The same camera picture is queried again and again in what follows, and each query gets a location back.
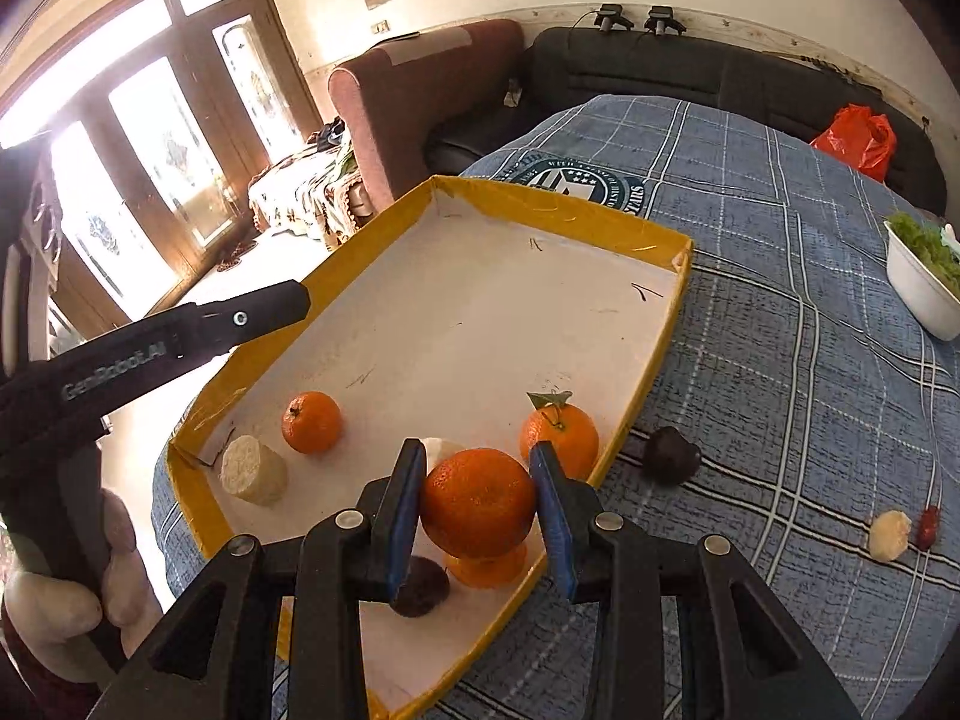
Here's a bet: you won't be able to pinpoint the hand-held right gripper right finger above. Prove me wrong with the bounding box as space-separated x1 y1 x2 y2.
529 440 863 720

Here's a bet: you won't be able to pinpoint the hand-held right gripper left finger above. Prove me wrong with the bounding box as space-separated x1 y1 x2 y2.
86 437 428 720

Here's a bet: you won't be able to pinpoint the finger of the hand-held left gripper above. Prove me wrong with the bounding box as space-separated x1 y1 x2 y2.
176 279 312 361

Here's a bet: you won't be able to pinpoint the large dark red plum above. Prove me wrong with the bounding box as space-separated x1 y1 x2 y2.
390 556 452 618

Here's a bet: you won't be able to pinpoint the large orange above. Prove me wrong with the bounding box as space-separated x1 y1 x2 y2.
420 448 539 560

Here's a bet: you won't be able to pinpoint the yellow cardboard box tray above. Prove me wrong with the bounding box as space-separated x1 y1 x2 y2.
166 175 695 720

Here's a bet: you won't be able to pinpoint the person's left hand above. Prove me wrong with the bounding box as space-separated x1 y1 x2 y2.
4 490 164 672

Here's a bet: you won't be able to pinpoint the orange with green leaf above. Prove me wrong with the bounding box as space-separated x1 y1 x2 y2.
520 390 601 481

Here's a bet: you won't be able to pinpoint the small orange tangerine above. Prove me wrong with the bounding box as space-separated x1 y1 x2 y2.
281 391 346 455

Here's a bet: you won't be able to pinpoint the small dark plum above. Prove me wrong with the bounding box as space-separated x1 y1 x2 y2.
641 426 703 485

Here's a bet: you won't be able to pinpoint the floral patterned seat cover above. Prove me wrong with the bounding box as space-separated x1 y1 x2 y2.
247 116 376 245

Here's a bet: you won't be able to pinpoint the wooden glass door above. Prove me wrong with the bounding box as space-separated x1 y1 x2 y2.
0 0 323 361

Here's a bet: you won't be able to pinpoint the brown fabric armchair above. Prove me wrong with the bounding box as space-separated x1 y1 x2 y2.
328 19 526 215

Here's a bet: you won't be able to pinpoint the white foam bowl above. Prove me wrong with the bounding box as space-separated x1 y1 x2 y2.
885 219 960 342

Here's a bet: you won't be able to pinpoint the green lettuce leaves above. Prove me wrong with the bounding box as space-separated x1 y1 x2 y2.
887 211 960 278

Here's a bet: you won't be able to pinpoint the black leather sofa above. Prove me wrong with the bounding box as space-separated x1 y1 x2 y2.
424 26 947 215

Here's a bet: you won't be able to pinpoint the red plastic bag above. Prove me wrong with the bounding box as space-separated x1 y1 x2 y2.
810 105 897 182

